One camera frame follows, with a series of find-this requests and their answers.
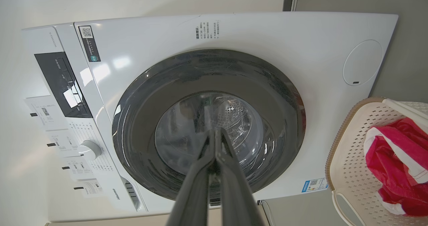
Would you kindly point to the round white filter cover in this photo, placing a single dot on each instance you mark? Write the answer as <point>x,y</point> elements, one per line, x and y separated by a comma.
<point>362,62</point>

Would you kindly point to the dark round washer door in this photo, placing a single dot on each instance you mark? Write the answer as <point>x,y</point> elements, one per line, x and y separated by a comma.
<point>147,105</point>

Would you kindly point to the white front-load washing machine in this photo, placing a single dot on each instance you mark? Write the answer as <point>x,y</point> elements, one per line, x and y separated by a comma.
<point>150,45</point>

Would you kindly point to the black QR code sticker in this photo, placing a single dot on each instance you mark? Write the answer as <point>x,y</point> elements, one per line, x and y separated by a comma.
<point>89,43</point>

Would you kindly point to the black washer control display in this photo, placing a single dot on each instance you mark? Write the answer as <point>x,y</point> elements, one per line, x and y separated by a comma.
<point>62,82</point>

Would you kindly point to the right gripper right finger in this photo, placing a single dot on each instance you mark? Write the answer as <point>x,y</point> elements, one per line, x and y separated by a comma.
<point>235,199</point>

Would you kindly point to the white washer dial knob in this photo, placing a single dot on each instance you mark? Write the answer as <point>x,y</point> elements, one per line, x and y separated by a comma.
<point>89,150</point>

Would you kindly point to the red and white garment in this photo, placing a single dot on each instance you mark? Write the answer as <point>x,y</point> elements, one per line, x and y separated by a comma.
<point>394,165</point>

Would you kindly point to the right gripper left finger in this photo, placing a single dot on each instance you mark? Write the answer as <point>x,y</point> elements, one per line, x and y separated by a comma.
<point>195,192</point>

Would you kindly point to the blue energy label sticker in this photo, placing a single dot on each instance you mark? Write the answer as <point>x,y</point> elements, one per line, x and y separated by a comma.
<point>314,185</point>

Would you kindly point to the printed text warning sticker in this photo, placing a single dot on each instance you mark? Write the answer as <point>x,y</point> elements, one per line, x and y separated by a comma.
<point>207,29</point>

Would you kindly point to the cream perforated laundry basket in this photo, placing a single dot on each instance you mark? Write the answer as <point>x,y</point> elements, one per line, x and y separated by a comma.
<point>351,172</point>

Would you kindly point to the white paper label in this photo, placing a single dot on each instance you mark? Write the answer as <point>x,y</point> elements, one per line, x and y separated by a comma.
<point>90,188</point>
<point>62,144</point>
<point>43,114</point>
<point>78,169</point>

